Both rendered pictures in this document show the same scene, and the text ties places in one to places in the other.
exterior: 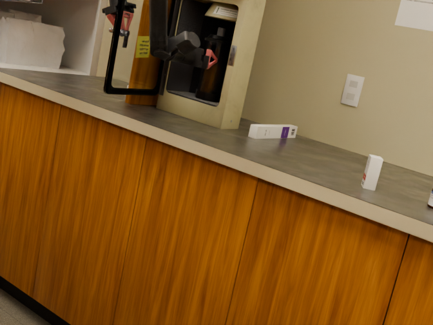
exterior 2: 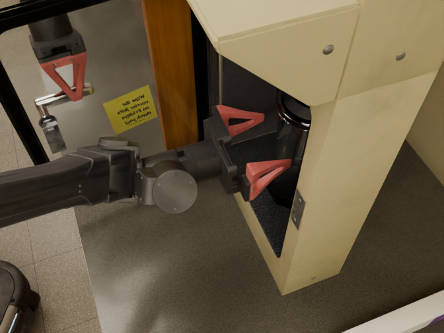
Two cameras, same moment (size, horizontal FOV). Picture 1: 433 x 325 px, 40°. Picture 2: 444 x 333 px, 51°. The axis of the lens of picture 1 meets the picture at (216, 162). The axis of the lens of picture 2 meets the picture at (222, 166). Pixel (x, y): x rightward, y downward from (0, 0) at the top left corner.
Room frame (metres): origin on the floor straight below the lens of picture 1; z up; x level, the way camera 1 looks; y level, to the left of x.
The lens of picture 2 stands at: (1.78, -0.07, 1.71)
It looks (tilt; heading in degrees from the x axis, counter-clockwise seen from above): 54 degrees down; 33
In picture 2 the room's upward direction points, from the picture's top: straight up
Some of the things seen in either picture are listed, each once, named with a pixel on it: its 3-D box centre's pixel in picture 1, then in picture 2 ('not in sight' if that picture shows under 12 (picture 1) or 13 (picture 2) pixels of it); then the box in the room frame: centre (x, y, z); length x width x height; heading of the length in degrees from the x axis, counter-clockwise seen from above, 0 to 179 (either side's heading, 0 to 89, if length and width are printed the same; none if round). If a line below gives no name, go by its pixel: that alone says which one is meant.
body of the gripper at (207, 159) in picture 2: (185, 55); (203, 160); (2.11, 0.18, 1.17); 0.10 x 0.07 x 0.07; 54
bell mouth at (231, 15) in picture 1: (229, 13); not in sight; (2.25, 0.07, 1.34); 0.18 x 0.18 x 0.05
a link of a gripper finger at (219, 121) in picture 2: not in sight; (239, 131); (2.19, 0.17, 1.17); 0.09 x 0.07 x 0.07; 144
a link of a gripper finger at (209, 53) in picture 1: (206, 58); (258, 164); (2.15, 0.11, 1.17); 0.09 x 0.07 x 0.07; 144
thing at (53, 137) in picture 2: (124, 39); (53, 137); (2.02, 0.39, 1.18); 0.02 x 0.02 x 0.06; 61
